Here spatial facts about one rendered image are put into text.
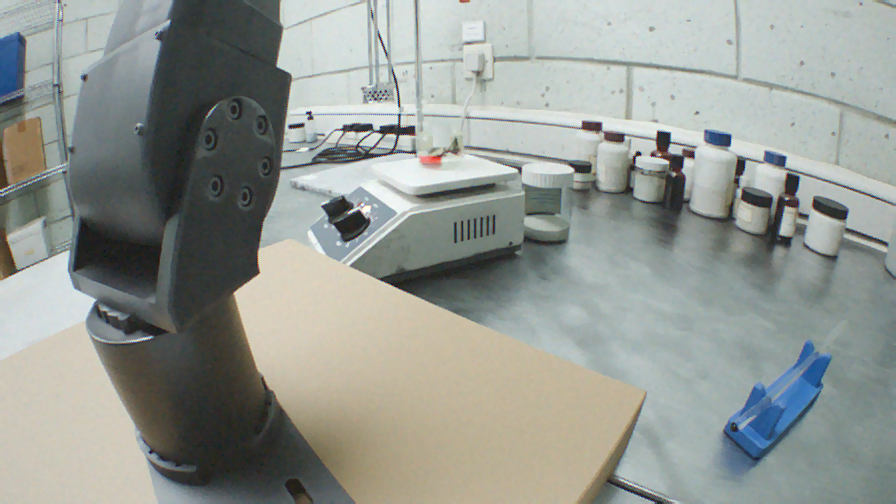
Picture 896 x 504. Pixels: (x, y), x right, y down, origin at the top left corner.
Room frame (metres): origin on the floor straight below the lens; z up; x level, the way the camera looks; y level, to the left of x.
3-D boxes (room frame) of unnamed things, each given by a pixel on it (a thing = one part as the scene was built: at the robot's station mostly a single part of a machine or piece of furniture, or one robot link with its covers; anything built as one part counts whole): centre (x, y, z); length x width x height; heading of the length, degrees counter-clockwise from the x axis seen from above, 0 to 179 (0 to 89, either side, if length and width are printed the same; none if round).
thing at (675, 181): (0.56, -0.35, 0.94); 0.03 x 0.03 x 0.08
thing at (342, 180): (0.80, 0.13, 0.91); 0.30 x 0.20 x 0.01; 138
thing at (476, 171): (0.43, 0.00, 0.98); 0.12 x 0.12 x 0.01; 27
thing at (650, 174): (0.61, -0.33, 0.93); 0.06 x 0.06 x 0.07
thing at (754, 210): (0.47, -0.45, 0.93); 0.05 x 0.05 x 0.06
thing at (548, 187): (0.45, -0.11, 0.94); 0.06 x 0.06 x 0.08
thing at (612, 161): (0.66, -0.28, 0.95); 0.06 x 0.06 x 0.10
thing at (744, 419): (0.14, -0.23, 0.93); 0.20 x 0.01 x 0.01; 109
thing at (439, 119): (0.43, 0.01, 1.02); 0.06 x 0.05 x 0.08; 33
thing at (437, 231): (0.42, 0.03, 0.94); 0.22 x 0.13 x 0.08; 117
